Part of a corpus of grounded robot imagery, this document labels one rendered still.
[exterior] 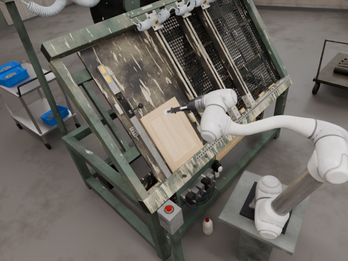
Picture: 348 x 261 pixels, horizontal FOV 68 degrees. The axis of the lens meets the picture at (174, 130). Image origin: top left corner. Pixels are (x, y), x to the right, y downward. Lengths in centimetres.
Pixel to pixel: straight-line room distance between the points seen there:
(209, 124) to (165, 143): 88
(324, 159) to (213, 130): 49
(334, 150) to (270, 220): 59
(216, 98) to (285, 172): 216
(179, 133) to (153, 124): 25
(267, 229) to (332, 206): 156
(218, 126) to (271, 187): 72
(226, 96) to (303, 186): 58
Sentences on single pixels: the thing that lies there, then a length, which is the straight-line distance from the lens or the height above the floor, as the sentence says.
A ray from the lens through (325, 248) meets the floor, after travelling 286.
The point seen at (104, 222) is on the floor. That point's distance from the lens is 299.
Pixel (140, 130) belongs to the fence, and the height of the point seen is 124.
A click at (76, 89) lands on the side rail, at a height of 161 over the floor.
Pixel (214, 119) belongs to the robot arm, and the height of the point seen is 168.
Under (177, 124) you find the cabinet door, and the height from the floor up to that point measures 112.
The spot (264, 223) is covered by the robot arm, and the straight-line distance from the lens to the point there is 167.
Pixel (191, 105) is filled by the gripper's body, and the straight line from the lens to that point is 136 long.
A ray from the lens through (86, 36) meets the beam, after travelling 189.
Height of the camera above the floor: 240
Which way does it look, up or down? 39 degrees down
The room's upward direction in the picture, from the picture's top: 8 degrees counter-clockwise
